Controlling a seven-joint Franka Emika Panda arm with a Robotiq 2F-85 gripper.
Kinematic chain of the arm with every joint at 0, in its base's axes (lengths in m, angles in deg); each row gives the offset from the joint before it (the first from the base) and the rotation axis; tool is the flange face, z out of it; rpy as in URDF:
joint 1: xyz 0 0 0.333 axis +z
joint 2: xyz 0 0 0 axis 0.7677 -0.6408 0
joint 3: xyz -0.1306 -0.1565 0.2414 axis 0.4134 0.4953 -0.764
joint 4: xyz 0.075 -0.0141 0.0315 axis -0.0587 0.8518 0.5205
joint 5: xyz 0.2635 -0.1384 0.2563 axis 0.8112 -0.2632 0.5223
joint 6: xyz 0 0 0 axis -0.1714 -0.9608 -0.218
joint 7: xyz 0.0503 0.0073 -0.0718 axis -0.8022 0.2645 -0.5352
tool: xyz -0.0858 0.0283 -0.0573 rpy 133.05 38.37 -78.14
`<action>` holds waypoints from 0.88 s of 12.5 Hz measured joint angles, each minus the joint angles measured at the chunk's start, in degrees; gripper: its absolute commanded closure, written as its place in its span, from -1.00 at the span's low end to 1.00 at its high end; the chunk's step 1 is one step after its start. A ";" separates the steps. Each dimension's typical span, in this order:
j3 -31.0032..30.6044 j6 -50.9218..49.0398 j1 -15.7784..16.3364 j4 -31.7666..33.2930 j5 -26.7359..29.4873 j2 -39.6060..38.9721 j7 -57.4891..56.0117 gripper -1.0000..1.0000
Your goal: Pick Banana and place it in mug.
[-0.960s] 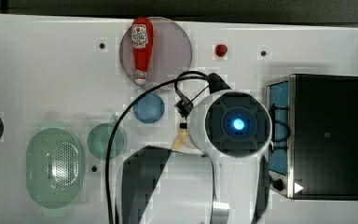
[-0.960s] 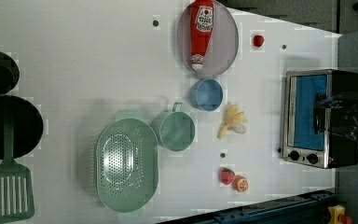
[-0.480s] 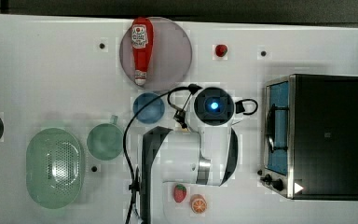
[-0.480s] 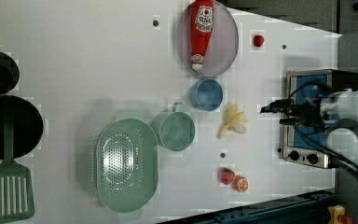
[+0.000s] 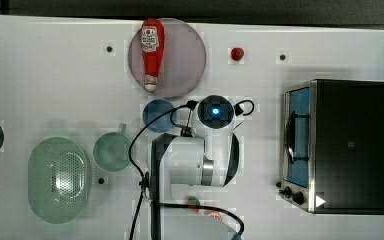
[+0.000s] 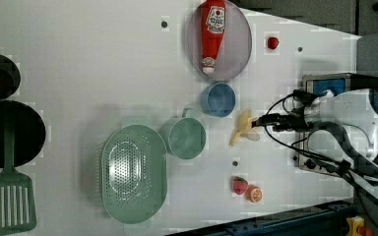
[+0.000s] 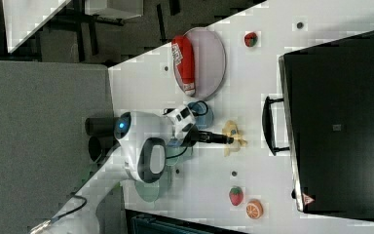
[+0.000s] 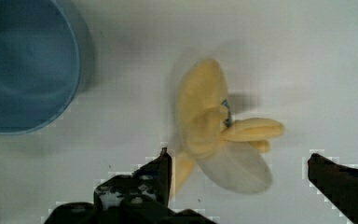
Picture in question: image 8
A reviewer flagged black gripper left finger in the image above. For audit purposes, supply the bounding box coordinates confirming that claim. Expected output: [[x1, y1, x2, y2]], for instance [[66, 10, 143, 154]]
[[44, 148, 216, 224]]

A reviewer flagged blue bowl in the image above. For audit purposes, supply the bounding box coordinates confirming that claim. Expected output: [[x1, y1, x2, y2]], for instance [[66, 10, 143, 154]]
[[0, 0, 95, 134]]

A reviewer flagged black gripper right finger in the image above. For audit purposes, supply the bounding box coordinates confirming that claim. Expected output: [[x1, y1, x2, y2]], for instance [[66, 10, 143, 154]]
[[307, 153, 358, 224]]

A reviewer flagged yellow plush banana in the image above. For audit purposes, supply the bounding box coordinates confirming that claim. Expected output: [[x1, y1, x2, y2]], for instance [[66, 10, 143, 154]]
[[171, 59, 284, 195]]

